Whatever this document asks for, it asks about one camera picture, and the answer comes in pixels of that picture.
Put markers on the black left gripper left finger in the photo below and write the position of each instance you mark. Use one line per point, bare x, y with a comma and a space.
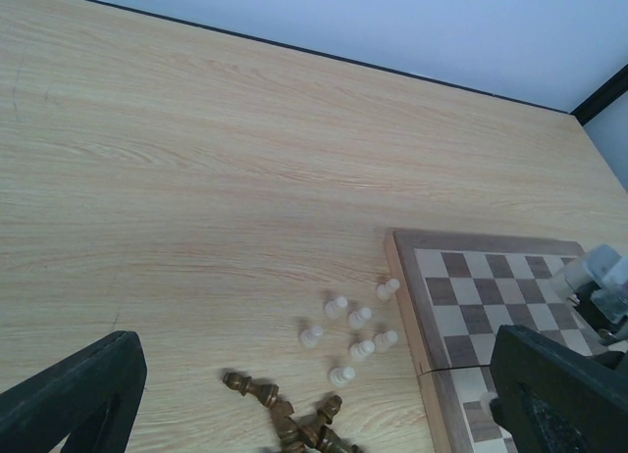
86, 403

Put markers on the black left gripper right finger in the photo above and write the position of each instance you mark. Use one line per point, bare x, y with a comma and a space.
553, 399

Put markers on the white chess piece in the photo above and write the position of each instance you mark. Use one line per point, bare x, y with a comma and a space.
387, 289

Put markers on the wooden chessboard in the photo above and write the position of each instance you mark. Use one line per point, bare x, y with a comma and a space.
456, 291

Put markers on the black enclosure frame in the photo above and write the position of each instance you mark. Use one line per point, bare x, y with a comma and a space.
601, 98

